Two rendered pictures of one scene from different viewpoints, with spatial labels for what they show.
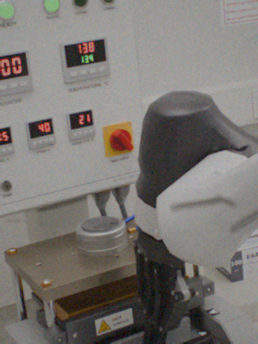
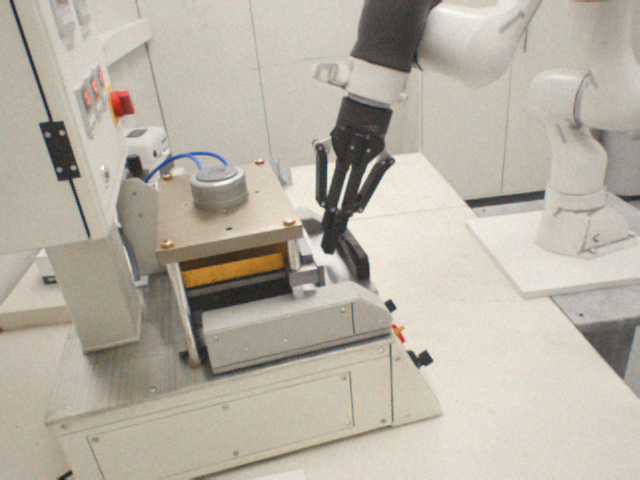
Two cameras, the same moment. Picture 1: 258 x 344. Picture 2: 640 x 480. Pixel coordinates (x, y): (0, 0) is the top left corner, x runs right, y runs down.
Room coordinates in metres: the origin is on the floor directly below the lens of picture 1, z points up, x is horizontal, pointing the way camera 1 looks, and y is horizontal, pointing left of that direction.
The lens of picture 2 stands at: (0.81, 0.72, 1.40)
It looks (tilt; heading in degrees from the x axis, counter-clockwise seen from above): 28 degrees down; 283
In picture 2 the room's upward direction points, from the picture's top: 5 degrees counter-clockwise
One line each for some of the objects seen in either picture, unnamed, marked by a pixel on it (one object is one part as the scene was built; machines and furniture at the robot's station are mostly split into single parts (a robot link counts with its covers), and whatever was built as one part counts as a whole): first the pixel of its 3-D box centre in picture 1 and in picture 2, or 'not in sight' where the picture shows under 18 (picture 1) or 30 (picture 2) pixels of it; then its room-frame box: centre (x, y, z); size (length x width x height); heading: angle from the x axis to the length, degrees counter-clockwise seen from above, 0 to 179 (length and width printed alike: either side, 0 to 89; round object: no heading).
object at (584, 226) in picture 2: not in sight; (586, 211); (0.47, -0.49, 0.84); 0.22 x 0.19 x 0.14; 22
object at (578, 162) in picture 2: not in sight; (566, 128); (0.53, -0.49, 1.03); 0.18 x 0.11 x 0.25; 140
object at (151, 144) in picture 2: not in sight; (129, 159); (1.79, -0.79, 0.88); 0.25 x 0.20 x 0.17; 11
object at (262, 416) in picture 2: not in sight; (252, 340); (1.11, 0.04, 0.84); 0.53 x 0.37 x 0.17; 26
